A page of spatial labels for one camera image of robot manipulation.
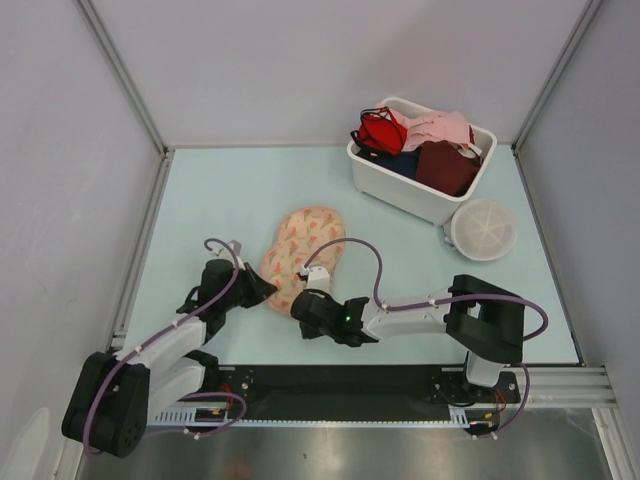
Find white plastic storage bin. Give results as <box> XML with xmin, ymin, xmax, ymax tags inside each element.
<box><xmin>346</xmin><ymin>124</ymin><xmax>497</xmax><ymax>225</ymax></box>

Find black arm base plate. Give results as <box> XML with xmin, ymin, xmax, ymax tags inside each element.
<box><xmin>202</xmin><ymin>365</ymin><xmax>521</xmax><ymax>422</ymax></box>

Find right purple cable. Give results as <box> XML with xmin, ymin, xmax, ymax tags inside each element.
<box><xmin>298</xmin><ymin>237</ymin><xmax>549</xmax><ymax>441</ymax></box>

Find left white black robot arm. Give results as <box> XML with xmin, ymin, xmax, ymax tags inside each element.
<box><xmin>61</xmin><ymin>259</ymin><xmax>278</xmax><ymax>458</ymax></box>

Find peach floral mesh laundry bag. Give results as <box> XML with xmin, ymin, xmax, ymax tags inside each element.
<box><xmin>260</xmin><ymin>206</ymin><xmax>346</xmax><ymax>317</ymax></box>

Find left vertical aluminium post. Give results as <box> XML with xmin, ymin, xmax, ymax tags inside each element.
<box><xmin>73</xmin><ymin>0</ymin><xmax>168</xmax><ymax>156</ymax></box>

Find right vertical aluminium post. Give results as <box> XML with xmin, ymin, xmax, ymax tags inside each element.
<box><xmin>511</xmin><ymin>0</ymin><xmax>605</xmax><ymax>155</ymax></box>

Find vertical aluminium post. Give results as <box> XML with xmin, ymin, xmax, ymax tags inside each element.
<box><xmin>73</xmin><ymin>0</ymin><xmax>168</xmax><ymax>156</ymax></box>
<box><xmin>511</xmin><ymin>0</ymin><xmax>605</xmax><ymax>155</ymax></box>

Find round white mesh laundry bag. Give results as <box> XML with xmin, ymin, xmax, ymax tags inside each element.
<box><xmin>443</xmin><ymin>199</ymin><xmax>518</xmax><ymax>262</ymax></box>

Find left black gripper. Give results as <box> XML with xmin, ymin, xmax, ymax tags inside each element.
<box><xmin>220</xmin><ymin>262</ymin><xmax>275</xmax><ymax>310</ymax></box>

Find navy blue garment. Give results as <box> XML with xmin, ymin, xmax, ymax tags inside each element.
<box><xmin>371</xmin><ymin>152</ymin><xmax>420</xmax><ymax>180</ymax></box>

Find aluminium frame rail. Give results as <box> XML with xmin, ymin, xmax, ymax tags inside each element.
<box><xmin>74</xmin><ymin>364</ymin><xmax>640</xmax><ymax>480</ymax></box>

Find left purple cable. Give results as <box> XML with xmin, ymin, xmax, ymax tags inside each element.
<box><xmin>79</xmin><ymin>237</ymin><xmax>248</xmax><ymax>457</ymax></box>

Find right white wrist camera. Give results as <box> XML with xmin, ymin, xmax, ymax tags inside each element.
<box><xmin>298</xmin><ymin>266</ymin><xmax>332</xmax><ymax>293</ymax></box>

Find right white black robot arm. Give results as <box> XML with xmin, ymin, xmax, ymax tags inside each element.
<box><xmin>290</xmin><ymin>275</ymin><xmax>525</xmax><ymax>401</ymax></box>

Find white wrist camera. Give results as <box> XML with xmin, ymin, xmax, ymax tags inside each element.
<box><xmin>219</xmin><ymin>240</ymin><xmax>244</xmax><ymax>269</ymax></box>
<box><xmin>298</xmin><ymin>266</ymin><xmax>332</xmax><ymax>293</ymax></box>

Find pink bra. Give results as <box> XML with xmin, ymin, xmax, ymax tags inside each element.
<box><xmin>389</xmin><ymin>107</ymin><xmax>482</xmax><ymax>154</ymax></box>

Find purple cable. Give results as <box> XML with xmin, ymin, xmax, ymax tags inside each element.
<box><xmin>79</xmin><ymin>237</ymin><xmax>248</xmax><ymax>457</ymax></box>
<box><xmin>298</xmin><ymin>237</ymin><xmax>549</xmax><ymax>441</ymax></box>

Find maroon garment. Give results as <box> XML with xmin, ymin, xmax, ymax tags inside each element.
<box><xmin>415</xmin><ymin>141</ymin><xmax>483</xmax><ymax>197</ymax></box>

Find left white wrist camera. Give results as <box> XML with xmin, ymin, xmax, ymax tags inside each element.
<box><xmin>219</xmin><ymin>240</ymin><xmax>244</xmax><ymax>269</ymax></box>

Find red bra black straps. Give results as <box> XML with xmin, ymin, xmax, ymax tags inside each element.
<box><xmin>350</xmin><ymin>105</ymin><xmax>408</xmax><ymax>156</ymax></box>

